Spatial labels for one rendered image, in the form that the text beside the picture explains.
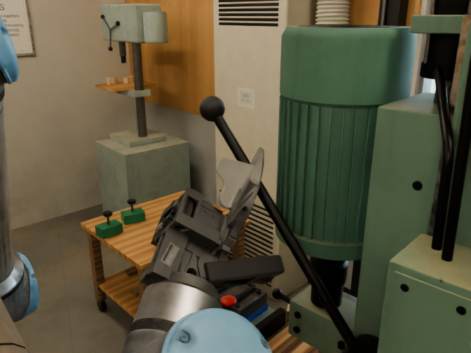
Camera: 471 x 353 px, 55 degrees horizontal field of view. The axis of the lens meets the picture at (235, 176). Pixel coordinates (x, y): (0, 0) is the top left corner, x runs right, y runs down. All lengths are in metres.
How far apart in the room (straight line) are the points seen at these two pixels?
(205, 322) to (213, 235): 0.21
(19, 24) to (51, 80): 0.43
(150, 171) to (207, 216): 2.43
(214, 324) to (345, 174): 0.33
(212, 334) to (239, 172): 0.27
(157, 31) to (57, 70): 1.13
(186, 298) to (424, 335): 0.23
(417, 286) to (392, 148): 0.18
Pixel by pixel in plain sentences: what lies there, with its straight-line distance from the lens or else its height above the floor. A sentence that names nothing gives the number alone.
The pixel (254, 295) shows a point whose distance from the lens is 0.91.
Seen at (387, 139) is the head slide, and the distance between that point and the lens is 0.55.
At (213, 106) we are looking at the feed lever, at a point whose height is 1.41.
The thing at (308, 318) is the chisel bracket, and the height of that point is 1.05.
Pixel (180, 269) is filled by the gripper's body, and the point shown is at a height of 1.25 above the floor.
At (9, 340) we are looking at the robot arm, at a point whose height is 1.31.
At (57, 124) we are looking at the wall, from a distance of 3.67.
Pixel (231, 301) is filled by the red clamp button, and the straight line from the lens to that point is 0.85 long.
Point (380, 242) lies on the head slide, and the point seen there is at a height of 1.25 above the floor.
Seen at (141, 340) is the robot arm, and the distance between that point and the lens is 0.47.
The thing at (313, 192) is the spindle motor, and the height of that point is 1.30.
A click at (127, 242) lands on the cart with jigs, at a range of 2.15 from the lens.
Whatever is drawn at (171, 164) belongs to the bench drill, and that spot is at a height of 0.57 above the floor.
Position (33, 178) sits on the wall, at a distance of 3.70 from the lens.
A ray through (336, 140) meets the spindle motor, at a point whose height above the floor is 1.37.
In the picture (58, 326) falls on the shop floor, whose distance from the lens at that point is 2.61.
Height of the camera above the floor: 1.52
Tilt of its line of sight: 20 degrees down
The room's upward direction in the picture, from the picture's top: straight up
